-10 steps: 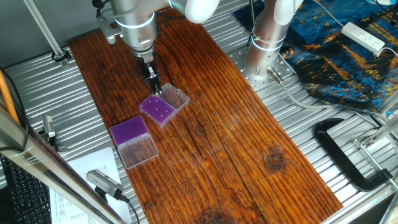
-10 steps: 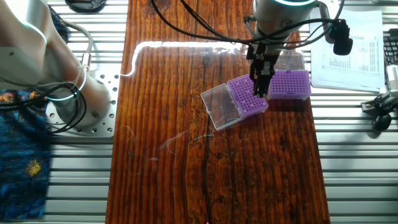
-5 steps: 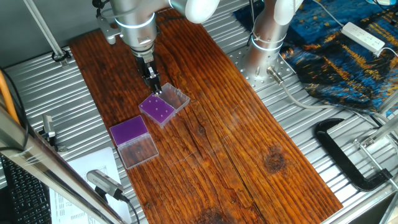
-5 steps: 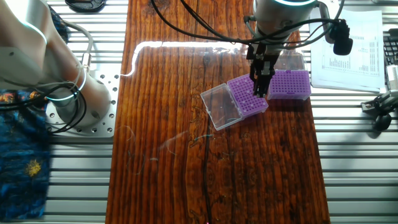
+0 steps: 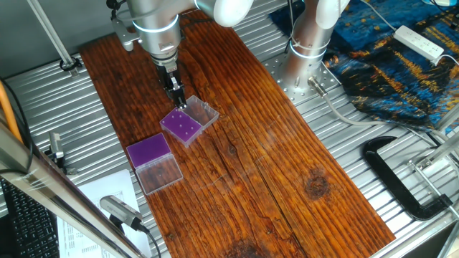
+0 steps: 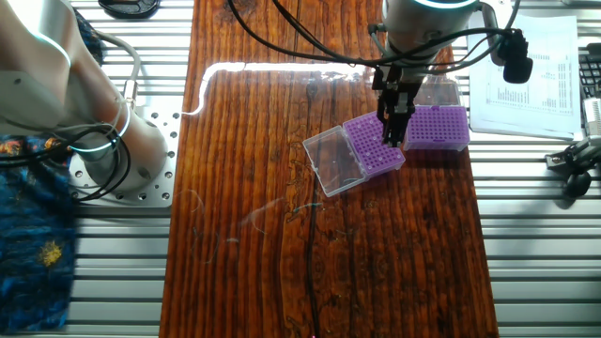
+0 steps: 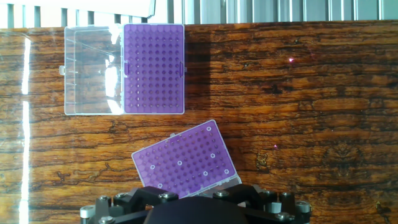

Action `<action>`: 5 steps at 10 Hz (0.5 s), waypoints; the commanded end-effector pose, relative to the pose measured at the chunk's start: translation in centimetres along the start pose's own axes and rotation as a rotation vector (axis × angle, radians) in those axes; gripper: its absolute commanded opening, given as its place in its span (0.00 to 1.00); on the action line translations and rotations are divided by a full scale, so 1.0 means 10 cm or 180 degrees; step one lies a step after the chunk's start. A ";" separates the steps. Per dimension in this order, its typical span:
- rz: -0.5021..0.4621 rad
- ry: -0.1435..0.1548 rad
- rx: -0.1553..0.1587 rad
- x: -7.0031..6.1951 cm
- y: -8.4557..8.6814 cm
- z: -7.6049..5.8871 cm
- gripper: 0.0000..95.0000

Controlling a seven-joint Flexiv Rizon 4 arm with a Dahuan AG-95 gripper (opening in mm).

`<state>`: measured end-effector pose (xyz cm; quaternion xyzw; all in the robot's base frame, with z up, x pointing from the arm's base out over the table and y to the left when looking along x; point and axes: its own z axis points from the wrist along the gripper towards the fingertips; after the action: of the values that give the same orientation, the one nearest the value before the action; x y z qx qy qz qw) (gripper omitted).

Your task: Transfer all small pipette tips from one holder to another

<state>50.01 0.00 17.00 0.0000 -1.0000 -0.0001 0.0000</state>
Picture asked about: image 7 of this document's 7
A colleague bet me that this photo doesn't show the purple pipette tip box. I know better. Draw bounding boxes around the purple pipette tip box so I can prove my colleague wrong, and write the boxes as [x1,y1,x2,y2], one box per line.
[58,23,187,116]
[131,119,243,200]

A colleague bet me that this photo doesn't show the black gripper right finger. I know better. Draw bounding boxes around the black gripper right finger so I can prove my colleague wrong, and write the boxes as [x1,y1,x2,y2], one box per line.
[214,183,312,224]

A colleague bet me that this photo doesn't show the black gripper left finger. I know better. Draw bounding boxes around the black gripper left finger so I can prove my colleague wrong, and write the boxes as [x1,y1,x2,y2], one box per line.
[80,185,180,224]

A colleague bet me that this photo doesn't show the brown wooden board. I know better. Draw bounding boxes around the brown wooden board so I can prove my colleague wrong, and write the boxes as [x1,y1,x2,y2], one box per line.
[0,20,398,224]

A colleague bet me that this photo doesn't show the white printed paper sheets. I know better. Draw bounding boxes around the white printed paper sheets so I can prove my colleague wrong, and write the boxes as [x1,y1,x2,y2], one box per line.
[12,0,156,19]

